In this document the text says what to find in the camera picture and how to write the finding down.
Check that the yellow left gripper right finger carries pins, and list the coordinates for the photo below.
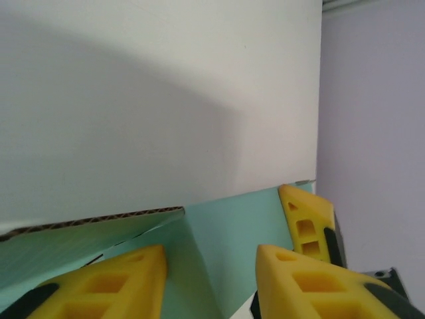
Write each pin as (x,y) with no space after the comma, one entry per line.
(308,285)

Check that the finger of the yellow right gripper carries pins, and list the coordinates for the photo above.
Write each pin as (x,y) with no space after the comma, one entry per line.
(305,216)

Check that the teal green cloth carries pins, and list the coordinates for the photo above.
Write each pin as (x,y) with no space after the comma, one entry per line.
(216,232)

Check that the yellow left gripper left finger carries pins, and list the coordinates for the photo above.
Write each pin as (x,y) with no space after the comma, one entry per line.
(109,285)

